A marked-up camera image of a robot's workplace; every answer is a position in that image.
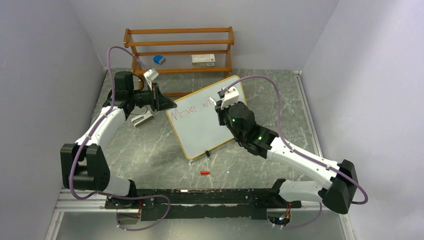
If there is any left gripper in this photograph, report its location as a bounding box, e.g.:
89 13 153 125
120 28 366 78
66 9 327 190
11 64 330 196
128 82 176 112

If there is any yellow framed whiteboard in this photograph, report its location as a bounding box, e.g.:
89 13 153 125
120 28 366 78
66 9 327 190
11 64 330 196
166 75 240 160

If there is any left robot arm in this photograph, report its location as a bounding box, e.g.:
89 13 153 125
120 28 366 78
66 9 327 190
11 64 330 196
60 68 177 208

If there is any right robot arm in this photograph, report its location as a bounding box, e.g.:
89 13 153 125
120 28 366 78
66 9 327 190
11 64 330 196
215 100 358 214

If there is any blue whiteboard eraser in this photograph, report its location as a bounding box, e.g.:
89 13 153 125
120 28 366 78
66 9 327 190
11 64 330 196
153 55 166 65

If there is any grey white stapler-like block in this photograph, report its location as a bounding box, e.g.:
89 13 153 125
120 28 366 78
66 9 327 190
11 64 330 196
131 110 154 128

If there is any wooden two-tier rack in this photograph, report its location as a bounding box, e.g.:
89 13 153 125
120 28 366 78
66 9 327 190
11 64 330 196
123 26 235 77

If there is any white red marker box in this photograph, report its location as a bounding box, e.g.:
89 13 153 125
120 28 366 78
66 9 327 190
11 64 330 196
191 54 216 67

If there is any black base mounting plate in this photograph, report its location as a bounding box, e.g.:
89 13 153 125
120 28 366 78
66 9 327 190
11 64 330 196
104 188 302 221

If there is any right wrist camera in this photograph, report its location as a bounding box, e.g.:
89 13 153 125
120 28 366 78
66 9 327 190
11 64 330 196
218 86 240 110

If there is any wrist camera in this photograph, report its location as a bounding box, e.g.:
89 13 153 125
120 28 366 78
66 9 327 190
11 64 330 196
218 86 240 110
143 68 159 90

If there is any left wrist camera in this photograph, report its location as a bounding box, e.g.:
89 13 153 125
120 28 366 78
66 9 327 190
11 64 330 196
143 68 159 90

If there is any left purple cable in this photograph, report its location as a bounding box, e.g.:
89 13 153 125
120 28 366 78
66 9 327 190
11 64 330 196
67 46 172 232

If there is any purple cable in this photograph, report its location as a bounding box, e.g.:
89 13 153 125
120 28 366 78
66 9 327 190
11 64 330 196
67 46 172 232
220 74 369 230

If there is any aluminium rail frame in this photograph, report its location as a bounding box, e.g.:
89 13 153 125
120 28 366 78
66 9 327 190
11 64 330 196
55 188 327 214

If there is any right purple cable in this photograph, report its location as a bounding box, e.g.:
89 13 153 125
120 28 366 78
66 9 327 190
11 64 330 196
220 74 369 230

